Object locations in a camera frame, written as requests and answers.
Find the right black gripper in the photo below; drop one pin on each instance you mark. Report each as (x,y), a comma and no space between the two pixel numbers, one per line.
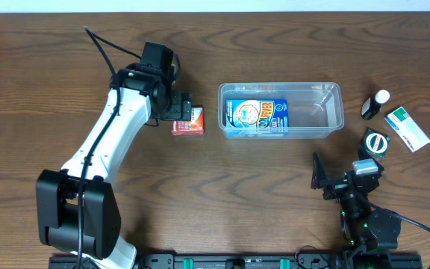
(337,187)

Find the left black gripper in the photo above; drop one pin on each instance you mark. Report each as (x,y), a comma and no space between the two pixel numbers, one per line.
(181,106)

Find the dark green round-logo box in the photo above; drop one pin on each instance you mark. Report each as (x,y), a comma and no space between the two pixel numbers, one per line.
(375,144)

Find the blue Cool Fever box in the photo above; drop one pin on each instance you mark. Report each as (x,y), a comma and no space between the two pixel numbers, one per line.
(256,113)

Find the white green Panadol box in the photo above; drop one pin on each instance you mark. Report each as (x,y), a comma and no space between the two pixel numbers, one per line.
(407,129)

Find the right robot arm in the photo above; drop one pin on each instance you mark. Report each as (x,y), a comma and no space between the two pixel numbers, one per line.
(369,230)

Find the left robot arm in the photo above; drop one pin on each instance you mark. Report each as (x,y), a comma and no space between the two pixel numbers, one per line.
(76,207)

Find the clear plastic container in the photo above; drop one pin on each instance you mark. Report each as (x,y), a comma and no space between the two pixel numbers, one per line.
(315,108)

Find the red small box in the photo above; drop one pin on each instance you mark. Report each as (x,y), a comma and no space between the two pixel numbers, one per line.
(194,126)

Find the dark bottle white cap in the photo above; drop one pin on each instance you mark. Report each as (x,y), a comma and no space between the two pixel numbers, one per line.
(374,104)

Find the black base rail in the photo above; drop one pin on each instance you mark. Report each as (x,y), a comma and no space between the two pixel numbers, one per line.
(303,260)

